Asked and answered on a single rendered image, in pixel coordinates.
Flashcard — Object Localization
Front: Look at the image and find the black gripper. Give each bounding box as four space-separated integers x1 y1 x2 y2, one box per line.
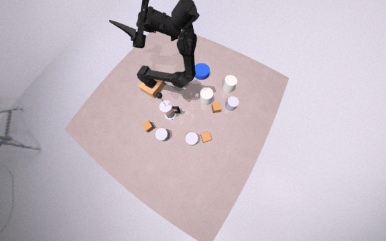
109 0 168 48

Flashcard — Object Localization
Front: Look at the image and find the blue short cylinder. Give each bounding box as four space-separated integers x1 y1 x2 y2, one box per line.
195 63 210 80

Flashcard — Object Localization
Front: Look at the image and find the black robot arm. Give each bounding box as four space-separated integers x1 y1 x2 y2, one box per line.
137 0 200 89

